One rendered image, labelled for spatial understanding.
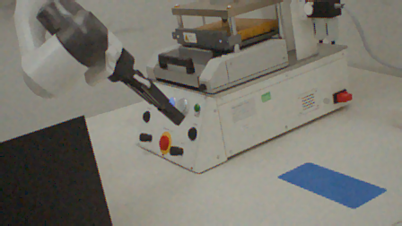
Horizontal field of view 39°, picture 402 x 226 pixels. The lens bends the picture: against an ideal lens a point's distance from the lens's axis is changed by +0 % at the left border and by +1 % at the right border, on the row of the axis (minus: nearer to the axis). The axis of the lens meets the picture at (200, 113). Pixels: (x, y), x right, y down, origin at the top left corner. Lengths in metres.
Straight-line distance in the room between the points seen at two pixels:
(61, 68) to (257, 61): 0.53
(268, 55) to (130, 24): 1.55
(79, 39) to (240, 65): 0.46
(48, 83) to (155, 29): 1.88
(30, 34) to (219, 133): 0.50
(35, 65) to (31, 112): 1.74
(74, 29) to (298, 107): 0.68
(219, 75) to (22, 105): 1.63
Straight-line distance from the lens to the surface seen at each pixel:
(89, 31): 1.09
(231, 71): 1.37
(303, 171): 1.30
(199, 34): 1.49
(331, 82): 1.59
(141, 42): 2.93
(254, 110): 1.42
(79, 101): 2.88
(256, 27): 1.48
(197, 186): 1.31
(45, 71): 1.10
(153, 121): 1.56
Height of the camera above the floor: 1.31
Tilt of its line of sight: 18 degrees down
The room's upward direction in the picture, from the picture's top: 11 degrees counter-clockwise
